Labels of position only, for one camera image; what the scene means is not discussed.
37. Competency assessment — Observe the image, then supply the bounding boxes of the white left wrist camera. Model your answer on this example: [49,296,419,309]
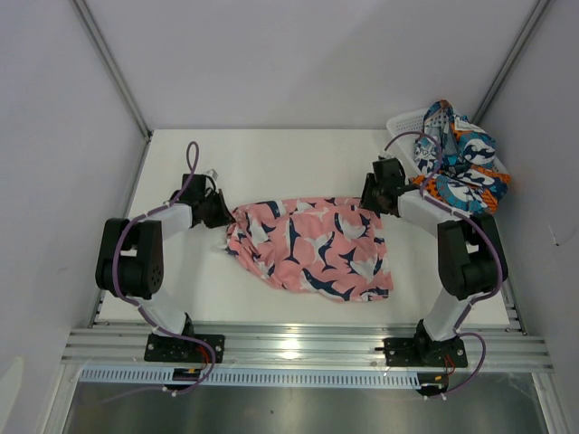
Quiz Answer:
[204,169,218,182]

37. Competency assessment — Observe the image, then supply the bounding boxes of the pink shark print shorts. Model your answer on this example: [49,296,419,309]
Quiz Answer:
[224,197,394,303]

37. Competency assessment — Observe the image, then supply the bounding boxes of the left aluminium frame post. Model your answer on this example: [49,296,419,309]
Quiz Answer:
[70,0,152,141]

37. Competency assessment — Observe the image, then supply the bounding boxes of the white plastic basket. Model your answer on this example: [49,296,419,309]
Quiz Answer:
[385,108,511,182]

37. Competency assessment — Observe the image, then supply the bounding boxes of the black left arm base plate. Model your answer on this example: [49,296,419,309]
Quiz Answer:
[144,334,225,364]

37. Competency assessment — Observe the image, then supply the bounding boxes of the right aluminium frame post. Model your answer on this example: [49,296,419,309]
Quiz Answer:
[472,0,554,125]

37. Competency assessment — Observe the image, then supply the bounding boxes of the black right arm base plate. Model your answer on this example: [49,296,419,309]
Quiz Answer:
[375,337,468,368]

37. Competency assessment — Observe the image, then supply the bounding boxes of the white slotted cable duct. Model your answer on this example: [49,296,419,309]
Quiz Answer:
[79,365,443,390]

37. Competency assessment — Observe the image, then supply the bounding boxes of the aluminium mounting rail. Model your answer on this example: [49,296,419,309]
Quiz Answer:
[61,323,554,373]

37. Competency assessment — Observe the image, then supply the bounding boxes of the aluminium frame post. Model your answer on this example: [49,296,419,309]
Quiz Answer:
[472,0,554,125]
[70,0,152,141]

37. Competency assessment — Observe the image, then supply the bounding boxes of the blue orange patterned shorts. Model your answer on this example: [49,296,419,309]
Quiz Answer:
[412,99,510,214]

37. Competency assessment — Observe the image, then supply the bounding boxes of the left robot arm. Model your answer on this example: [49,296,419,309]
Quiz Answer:
[95,170,233,362]

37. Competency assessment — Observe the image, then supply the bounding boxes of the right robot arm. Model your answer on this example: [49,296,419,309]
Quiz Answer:
[361,158,508,367]

